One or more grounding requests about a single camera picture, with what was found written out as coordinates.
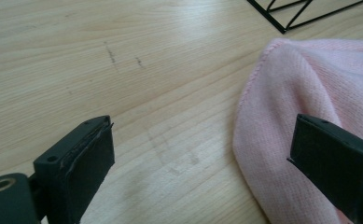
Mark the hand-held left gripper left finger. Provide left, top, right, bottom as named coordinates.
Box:
left=33, top=115, right=116, bottom=224

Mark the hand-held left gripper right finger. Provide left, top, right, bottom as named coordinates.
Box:
left=286, top=113, right=363, bottom=224

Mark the pink knitted hat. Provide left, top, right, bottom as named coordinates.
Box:
left=232, top=37, right=363, bottom=224

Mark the black wire rack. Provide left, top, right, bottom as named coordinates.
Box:
left=246, top=0, right=363, bottom=35

